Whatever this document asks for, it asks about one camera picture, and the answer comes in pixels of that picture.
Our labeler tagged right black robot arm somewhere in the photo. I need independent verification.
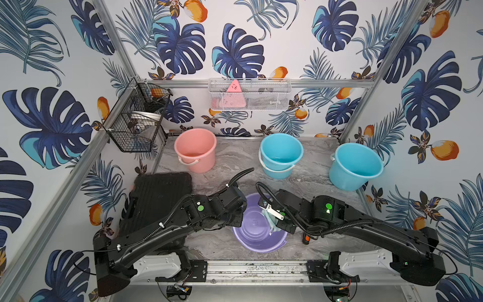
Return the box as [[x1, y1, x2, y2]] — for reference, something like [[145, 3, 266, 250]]
[[257, 185, 447, 286]]

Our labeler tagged orange handled screwdriver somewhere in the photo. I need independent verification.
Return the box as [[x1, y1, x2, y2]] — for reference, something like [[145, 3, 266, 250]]
[[302, 233, 311, 245]]

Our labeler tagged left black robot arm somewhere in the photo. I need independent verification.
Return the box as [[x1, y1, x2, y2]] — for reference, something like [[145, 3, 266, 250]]
[[93, 186, 247, 297]]

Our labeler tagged pink triangular sponge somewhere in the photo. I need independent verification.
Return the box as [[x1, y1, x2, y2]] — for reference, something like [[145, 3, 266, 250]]
[[216, 79, 247, 109]]

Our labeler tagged mint green microfiber cloth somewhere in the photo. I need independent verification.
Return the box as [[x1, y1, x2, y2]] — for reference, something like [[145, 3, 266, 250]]
[[262, 209, 281, 235]]

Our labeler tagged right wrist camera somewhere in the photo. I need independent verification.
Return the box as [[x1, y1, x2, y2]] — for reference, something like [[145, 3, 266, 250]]
[[261, 203, 284, 223]]

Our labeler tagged pink plastic bucket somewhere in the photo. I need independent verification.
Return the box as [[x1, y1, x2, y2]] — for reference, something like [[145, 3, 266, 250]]
[[174, 128, 217, 174]]

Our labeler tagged teal bucket with white handle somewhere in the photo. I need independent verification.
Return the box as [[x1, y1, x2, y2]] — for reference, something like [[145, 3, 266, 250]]
[[259, 133, 304, 179]]

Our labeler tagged purple plastic bucket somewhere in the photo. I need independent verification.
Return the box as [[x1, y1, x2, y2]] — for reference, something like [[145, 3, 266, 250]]
[[232, 193, 288, 254]]

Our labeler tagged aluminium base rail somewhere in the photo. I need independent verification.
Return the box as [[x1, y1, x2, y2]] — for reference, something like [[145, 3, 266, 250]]
[[103, 258, 414, 286]]

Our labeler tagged black wire basket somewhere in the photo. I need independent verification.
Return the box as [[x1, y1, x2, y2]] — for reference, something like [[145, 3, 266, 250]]
[[102, 78, 173, 153]]

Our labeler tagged black ribbed case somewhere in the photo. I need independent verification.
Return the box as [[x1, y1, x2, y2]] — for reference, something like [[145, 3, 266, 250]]
[[117, 172, 192, 245]]

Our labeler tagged teal bucket on wall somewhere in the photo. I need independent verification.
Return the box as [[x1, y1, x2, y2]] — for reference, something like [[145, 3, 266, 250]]
[[329, 143, 384, 191]]

